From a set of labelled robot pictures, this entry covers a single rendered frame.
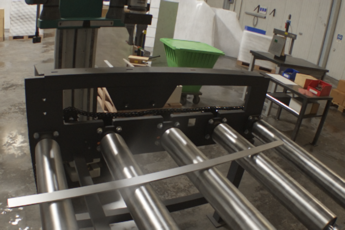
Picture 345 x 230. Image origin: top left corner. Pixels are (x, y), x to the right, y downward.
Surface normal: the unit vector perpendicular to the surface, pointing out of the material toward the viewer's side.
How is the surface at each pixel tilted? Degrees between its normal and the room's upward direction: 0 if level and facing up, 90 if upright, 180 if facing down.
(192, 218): 0
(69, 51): 90
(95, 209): 0
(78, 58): 90
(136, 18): 90
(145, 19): 90
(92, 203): 0
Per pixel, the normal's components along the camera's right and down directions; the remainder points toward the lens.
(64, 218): 0.43, -0.86
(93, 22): 0.56, 0.43
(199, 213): 0.14, -0.89
